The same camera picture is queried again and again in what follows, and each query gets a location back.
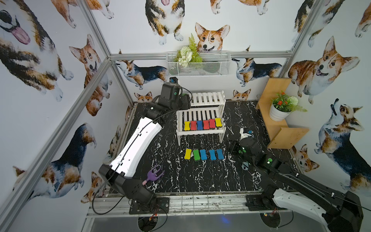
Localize teal dustpan with brush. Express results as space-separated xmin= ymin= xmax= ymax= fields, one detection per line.
xmin=242 ymin=161 xmax=249 ymax=171

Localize yellow eraser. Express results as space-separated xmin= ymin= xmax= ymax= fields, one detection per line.
xmin=184 ymin=121 xmax=190 ymax=131
xmin=215 ymin=118 xmax=223 ymax=128
xmin=184 ymin=149 xmax=192 ymax=160

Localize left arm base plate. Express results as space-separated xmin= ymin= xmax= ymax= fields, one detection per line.
xmin=129 ymin=197 xmax=170 ymax=215

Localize white wooden two-tier shelf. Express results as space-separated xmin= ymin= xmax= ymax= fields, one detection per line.
xmin=176 ymin=91 xmax=226 ymax=145

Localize white plant pot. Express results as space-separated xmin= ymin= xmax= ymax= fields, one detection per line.
xmin=269 ymin=104 xmax=291 ymax=122

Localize wooden corner shelf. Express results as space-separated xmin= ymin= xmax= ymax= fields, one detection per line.
xmin=257 ymin=78 xmax=309 ymax=149

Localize artificial fern and flowers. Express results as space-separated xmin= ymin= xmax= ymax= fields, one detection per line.
xmin=174 ymin=34 xmax=203 ymax=68

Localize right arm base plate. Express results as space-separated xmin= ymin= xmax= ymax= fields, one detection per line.
xmin=245 ymin=194 xmax=277 ymax=211

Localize light blue eraser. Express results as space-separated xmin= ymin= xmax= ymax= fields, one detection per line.
xmin=216 ymin=149 xmax=225 ymax=160
xmin=200 ymin=149 xmax=208 ymax=160
xmin=209 ymin=149 xmax=217 ymax=161

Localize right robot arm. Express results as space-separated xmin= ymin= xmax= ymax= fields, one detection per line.
xmin=230 ymin=128 xmax=364 ymax=232

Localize red eraser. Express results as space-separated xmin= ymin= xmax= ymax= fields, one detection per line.
xmin=190 ymin=121 xmax=197 ymax=131
xmin=209 ymin=119 xmax=216 ymax=129
xmin=203 ymin=120 xmax=210 ymax=130

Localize green potted plant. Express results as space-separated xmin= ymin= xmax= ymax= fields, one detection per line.
xmin=271 ymin=91 xmax=307 ymax=113

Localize white wire wall basket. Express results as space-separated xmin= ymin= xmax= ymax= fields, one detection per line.
xmin=166 ymin=51 xmax=231 ymax=77

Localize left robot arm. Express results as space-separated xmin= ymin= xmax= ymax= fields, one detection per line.
xmin=99 ymin=77 xmax=191 ymax=207

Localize purple pink garden fork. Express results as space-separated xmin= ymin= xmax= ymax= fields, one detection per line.
xmin=142 ymin=165 xmax=165 ymax=185

